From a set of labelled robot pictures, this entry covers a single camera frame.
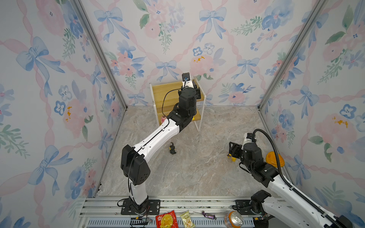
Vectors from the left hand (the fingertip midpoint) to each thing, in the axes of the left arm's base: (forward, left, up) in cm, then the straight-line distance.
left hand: (191, 80), depth 70 cm
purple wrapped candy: (-52, -9, -44) cm, 69 cm away
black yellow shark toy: (-16, +11, -42) cm, 46 cm away
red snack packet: (-54, +11, -43) cm, 70 cm away
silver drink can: (-54, -18, -33) cm, 66 cm away
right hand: (-19, -24, -29) cm, 42 cm away
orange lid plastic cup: (-25, -46, -35) cm, 63 cm away
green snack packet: (-54, +2, -43) cm, 69 cm away
